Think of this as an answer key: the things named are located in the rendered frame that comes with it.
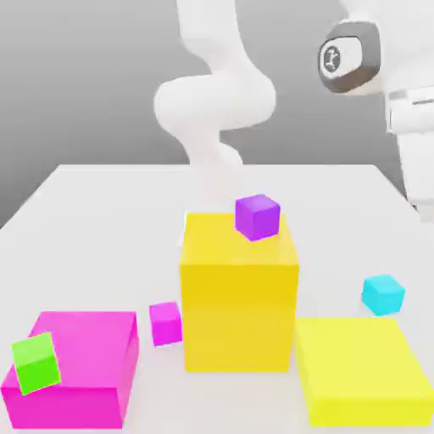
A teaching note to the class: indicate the small green cube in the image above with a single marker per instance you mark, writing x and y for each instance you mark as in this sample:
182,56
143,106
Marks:
35,364

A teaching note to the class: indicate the small cyan cube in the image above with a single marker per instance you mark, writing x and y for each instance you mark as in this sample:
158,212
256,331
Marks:
382,295

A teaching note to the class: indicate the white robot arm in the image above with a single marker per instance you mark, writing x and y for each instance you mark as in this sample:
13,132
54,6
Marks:
213,101

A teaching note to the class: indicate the small magenta cube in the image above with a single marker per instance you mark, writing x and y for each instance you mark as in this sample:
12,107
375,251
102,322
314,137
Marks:
165,323

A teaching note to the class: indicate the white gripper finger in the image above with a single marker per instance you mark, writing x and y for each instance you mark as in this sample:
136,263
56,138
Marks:
427,213

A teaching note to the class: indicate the large magenta box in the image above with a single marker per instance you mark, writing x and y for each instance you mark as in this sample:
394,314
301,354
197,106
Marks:
88,366

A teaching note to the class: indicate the large lemon yellow box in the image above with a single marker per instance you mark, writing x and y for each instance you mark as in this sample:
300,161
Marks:
359,366

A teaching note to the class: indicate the large orange-yellow box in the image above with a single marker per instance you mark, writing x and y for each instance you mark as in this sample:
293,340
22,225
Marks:
237,305

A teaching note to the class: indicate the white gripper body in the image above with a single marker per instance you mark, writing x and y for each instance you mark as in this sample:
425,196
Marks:
418,166

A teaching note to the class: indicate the small purple cube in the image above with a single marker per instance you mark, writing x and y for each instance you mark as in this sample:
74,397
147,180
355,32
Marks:
257,218

